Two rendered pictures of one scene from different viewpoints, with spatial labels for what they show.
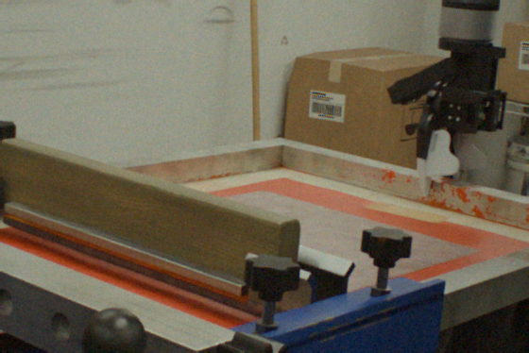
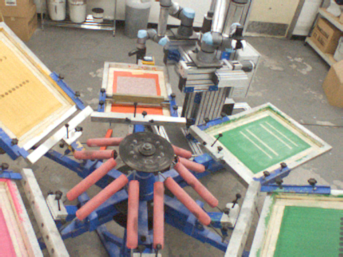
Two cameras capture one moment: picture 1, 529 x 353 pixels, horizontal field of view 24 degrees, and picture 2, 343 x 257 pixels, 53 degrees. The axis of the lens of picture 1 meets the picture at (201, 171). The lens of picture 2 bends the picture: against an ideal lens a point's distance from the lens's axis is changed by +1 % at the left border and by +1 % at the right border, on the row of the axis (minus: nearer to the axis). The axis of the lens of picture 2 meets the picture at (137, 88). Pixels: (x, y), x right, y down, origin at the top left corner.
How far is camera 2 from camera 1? 2.08 m
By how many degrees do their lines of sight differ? 48
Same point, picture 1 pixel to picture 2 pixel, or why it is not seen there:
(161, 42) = not seen: outside the picture
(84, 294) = (167, 119)
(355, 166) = (123, 65)
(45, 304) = (164, 122)
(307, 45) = not seen: outside the picture
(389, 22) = not seen: outside the picture
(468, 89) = (142, 53)
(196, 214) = (151, 98)
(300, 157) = (112, 65)
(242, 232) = (158, 99)
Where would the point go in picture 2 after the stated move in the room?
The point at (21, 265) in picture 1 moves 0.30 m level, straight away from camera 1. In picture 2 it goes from (157, 118) to (124, 100)
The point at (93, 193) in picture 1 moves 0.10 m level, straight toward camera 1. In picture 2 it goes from (132, 98) to (142, 104)
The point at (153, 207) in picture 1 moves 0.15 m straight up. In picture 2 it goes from (143, 98) to (145, 82)
